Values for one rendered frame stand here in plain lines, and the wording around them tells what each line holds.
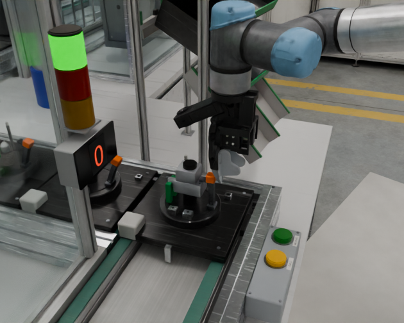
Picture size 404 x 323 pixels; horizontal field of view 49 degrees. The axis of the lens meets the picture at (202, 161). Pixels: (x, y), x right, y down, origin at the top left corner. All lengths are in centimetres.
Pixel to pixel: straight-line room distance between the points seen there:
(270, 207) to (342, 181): 192
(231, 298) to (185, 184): 26
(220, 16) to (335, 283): 61
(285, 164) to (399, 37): 73
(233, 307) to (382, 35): 52
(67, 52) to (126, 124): 95
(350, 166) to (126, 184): 219
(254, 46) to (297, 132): 88
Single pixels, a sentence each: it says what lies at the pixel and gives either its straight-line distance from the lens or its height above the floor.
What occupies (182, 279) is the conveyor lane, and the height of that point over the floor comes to 92.
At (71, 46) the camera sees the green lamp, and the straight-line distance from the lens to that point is 69.
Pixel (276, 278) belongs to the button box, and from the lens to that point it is 88.
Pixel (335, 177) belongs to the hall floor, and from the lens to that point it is 297.
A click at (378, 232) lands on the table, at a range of 120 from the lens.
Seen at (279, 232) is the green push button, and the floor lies 97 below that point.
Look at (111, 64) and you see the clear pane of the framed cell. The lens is 200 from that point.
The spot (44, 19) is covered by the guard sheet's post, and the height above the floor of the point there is 143.
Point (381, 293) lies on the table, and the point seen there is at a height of 86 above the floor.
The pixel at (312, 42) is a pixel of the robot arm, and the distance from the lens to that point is 71.
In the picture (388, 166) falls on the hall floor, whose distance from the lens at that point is 319.
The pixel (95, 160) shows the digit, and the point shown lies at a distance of 77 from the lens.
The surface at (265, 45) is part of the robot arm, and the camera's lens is 72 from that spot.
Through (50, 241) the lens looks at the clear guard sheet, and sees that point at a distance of 82.
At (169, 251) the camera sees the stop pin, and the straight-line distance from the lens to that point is 92.
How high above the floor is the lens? 160
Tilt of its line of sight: 32 degrees down
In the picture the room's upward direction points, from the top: straight up
